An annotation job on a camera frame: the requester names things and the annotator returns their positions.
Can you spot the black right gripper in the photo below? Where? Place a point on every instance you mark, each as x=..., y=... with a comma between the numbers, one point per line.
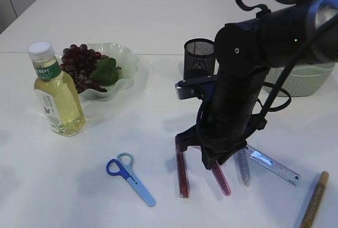
x=216, y=148

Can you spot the pink scissors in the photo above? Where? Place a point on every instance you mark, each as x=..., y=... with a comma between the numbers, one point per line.
x=220, y=179

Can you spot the dark red grape bunch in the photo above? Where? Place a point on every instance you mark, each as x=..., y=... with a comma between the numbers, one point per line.
x=89, y=69

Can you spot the yellow tea bottle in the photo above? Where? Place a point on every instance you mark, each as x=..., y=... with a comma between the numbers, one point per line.
x=55, y=91

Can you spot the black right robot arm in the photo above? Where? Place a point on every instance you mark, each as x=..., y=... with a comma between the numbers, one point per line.
x=255, y=57

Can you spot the red glitter pen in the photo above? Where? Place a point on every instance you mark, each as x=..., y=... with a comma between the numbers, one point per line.
x=181, y=171

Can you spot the silver glitter pen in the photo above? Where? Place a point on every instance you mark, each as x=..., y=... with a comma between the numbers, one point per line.
x=242, y=162

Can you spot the black mesh pen holder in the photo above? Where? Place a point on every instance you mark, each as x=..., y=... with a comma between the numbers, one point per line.
x=199, y=59

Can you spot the clear plastic ruler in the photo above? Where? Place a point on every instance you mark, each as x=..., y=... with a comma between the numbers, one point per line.
x=273, y=166

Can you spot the pale green wavy plate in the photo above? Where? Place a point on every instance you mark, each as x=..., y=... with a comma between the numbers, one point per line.
x=125, y=58

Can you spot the green woven plastic basket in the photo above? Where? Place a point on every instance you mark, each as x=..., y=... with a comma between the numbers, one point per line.
x=305, y=80

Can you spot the gold glitter pen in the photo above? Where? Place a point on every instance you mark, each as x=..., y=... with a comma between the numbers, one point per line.
x=314, y=204

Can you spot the blue scissors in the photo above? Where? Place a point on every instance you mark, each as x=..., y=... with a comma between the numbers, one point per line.
x=124, y=162

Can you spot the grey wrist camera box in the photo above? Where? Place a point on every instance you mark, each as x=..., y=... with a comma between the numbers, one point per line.
x=187, y=89

